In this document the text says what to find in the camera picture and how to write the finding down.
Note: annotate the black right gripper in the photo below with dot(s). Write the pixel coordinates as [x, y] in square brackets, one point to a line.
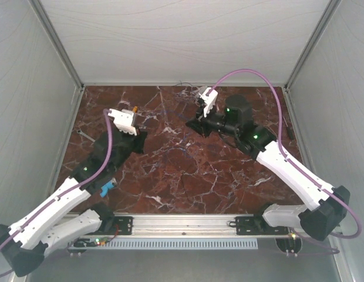
[199, 124]

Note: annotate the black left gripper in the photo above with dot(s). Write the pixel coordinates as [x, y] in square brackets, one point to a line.
[140, 139]

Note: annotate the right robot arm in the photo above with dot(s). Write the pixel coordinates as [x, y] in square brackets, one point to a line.
[322, 209]

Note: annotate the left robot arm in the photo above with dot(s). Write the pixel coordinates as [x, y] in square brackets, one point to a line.
[26, 243]

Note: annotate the silver ratchet wrench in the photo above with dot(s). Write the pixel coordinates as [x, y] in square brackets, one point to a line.
[85, 135]

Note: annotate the small black screwdriver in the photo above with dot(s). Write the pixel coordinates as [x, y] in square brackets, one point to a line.
[289, 129]

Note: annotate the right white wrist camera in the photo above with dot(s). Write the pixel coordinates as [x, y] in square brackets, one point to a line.
[207, 99]

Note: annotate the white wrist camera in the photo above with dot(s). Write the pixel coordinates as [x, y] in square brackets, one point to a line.
[207, 99]
[125, 121]

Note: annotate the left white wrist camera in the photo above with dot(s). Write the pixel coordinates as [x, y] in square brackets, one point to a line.
[125, 121]

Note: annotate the grey slotted cable duct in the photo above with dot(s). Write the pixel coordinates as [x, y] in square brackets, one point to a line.
[168, 244]

